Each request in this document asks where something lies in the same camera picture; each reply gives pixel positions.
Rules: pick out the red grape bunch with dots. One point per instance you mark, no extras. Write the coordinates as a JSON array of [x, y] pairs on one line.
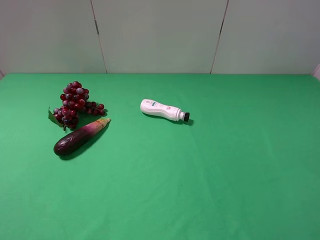
[[75, 101]]

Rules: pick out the white bottle black cap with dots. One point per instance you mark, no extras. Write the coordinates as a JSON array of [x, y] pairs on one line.
[[172, 113]]

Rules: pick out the purple eggplant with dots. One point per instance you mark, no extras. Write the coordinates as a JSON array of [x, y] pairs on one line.
[[76, 139]]

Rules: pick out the green table cloth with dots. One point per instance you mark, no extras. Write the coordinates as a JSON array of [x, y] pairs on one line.
[[246, 165]]

